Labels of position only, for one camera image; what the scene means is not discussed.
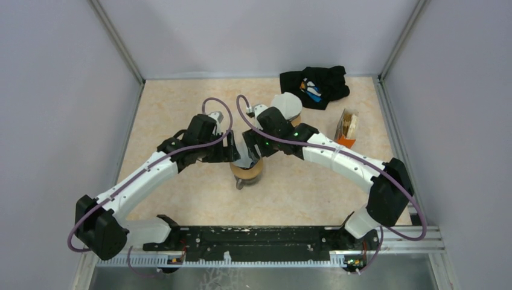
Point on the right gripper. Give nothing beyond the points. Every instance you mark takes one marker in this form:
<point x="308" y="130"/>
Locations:
<point x="252" y="137"/>

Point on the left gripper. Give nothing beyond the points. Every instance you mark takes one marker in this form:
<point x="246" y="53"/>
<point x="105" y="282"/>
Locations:
<point x="226" y="153"/>

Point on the clear glass carafe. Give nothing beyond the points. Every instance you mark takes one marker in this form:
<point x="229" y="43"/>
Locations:
<point x="240" y="183"/>

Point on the clear ribbed glass dripper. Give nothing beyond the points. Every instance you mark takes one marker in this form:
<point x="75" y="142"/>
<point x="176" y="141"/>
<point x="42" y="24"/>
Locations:
<point x="298" y="116"/>

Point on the white paper coffee filter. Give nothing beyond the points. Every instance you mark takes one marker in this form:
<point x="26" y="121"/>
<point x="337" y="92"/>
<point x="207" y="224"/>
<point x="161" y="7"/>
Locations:
<point x="288" y="104"/>

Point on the orange coffee filter pack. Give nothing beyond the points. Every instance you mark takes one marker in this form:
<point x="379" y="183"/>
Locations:
<point x="346" y="129"/>

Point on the blue glass dripper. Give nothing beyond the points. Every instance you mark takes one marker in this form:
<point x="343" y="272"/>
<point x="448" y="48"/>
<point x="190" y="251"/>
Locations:
<point x="244" y="163"/>

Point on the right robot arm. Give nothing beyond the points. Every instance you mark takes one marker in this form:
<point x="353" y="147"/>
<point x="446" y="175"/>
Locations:
<point x="387" y="183"/>

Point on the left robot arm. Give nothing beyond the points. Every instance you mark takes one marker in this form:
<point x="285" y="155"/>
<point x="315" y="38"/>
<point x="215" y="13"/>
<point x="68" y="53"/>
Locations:
<point x="100" y="222"/>

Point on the black printed cloth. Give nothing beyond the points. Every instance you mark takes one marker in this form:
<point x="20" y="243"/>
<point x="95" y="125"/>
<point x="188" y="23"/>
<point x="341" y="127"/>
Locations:
<point x="316" y="87"/>

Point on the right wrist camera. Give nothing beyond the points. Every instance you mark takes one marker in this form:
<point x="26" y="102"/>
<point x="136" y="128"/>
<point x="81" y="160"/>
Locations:
<point x="255" y="110"/>

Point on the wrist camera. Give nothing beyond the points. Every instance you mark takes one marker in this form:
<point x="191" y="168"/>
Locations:
<point x="217" y="116"/>
<point x="255" y="110"/>

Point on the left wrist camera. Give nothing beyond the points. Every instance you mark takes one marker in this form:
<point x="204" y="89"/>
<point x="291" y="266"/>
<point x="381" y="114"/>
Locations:
<point x="217" y="116"/>

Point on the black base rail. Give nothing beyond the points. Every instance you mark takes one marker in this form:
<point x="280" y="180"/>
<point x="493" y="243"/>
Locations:
<point x="301" y="245"/>

